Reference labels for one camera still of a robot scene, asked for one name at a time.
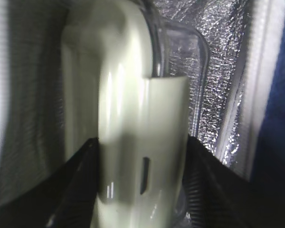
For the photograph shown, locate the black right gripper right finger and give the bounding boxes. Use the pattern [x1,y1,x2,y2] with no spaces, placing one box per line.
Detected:
[183,136,285,228]

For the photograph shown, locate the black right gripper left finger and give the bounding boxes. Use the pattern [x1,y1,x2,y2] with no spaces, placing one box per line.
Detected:
[0,138,99,228]

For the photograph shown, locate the navy blue lunch bag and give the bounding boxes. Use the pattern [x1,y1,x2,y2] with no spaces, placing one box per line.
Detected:
[0,0,285,188]

